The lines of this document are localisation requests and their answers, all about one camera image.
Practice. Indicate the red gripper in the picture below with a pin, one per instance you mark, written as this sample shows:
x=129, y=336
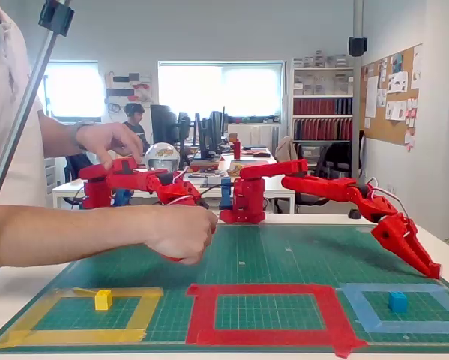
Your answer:
x=390, y=235

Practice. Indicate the beige jacket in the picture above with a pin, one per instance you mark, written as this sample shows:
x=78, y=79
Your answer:
x=286, y=150

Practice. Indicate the cork pin board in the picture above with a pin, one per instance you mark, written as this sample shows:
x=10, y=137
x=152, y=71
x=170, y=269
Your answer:
x=391, y=127

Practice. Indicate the red tape square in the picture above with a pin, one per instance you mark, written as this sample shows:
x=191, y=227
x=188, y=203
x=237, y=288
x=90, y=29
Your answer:
x=258, y=288

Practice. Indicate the person's right hand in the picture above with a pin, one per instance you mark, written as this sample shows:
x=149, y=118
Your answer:
x=183, y=232

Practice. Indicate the yellow toy brick cube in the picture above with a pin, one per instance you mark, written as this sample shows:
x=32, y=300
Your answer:
x=103, y=300

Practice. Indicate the white shelving unit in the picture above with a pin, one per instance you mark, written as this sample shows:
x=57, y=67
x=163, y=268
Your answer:
x=321, y=105

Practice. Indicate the green cutting mat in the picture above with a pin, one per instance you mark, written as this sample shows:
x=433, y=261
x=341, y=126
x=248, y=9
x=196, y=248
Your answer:
x=284, y=262

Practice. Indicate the black office chair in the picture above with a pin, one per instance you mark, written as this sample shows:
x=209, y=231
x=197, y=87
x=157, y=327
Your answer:
x=333, y=157

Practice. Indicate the grey wristwatch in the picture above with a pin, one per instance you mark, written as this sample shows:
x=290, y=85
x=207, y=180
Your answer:
x=81, y=131

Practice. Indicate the yellow tape square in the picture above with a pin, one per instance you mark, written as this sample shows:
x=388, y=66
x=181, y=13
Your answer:
x=78, y=335

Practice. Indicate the small black round cap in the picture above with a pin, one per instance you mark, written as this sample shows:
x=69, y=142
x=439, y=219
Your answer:
x=353, y=214

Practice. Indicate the person's left forearm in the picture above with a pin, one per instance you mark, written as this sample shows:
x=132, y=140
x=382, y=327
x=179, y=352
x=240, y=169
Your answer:
x=57, y=135

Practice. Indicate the blue toy brick cube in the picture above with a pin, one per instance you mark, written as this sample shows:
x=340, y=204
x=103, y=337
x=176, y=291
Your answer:
x=397, y=302

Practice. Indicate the large bright window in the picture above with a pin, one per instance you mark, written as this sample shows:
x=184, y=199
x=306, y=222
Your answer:
x=220, y=90

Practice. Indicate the person in white shirt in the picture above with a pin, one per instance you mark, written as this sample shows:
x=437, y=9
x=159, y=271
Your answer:
x=6, y=112

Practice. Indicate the wall tool board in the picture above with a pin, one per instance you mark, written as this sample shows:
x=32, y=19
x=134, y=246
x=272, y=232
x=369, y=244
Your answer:
x=128, y=88

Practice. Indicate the small bright window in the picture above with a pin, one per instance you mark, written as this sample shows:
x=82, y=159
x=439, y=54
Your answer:
x=78, y=90

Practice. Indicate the white helmet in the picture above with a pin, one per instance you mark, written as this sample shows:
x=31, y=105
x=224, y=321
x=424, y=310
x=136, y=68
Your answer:
x=162, y=153

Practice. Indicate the person's left hand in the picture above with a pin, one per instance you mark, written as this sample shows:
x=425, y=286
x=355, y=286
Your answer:
x=111, y=137

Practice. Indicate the black pole clamp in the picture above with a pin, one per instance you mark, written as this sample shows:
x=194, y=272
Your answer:
x=56, y=17
x=358, y=46

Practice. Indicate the red follower robot arm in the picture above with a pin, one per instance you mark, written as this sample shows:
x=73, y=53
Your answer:
x=321, y=185

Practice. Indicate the seated person in dark shirt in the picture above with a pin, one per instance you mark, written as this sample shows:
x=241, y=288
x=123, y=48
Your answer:
x=134, y=112

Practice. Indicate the black computer monitor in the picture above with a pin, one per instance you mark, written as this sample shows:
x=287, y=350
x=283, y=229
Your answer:
x=164, y=123
x=213, y=131

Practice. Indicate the blue tape square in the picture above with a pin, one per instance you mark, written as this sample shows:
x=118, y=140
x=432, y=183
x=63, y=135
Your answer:
x=396, y=325

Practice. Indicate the grey metal pole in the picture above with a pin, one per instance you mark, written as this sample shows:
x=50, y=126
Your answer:
x=21, y=112
x=357, y=112

